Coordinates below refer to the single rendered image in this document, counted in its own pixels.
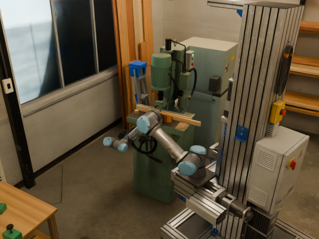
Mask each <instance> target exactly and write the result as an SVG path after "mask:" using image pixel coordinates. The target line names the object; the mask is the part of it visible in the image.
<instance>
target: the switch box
mask: <svg viewBox="0 0 319 239"><path fill-rule="evenodd" d="M192 54H193V57H192ZM192 58H193V61H192ZM192 63H194V51H190V50H188V51H187V52H186V69H188V70H190V69H191V68H192V67H193V66H192Z"/></svg>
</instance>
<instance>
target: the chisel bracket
mask: <svg viewBox="0 0 319 239"><path fill-rule="evenodd" d="M167 100H168V98H166V97H163V100H162V101H159V100H156V101H155V106H157V105H158V106H157V107H156V108H157V109H162V108H164V107H165V106H166V105H167V103H166V101H167Z"/></svg>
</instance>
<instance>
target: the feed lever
mask: <svg viewBox="0 0 319 239"><path fill-rule="evenodd" d="M168 75H170V77H171V79H172V81H173V83H174V84H175V86H176V88H177V90H178V91H177V96H181V97H182V96H183V94H184V91H183V90H179V88H178V87H177V85H176V83H175V81H174V79H173V77H172V75H171V72H170V71H168Z"/></svg>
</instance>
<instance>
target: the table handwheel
mask: <svg viewBox="0 0 319 239"><path fill-rule="evenodd" d="M136 127H137V126H134V127H133V128H131V130H130V132H131V131H132V130H134V129H135V128H136ZM130 132H129V133H130ZM139 137H140V138H139V142H140V143H141V144H140V148H138V147H136V145H135V144H134V142H133V143H131V145H132V146H133V148H134V149H135V150H137V151H138V152H140V153H142V154H151V153H153V152H154V151H155V150H156V148H157V140H156V139H155V138H154V137H153V139H147V138H148V137H149V135H147V136H146V135H145V136H139ZM146 141H154V147H153V149H152V150H150V151H143V150H141V146H142V144H144V143H145V142H146Z"/></svg>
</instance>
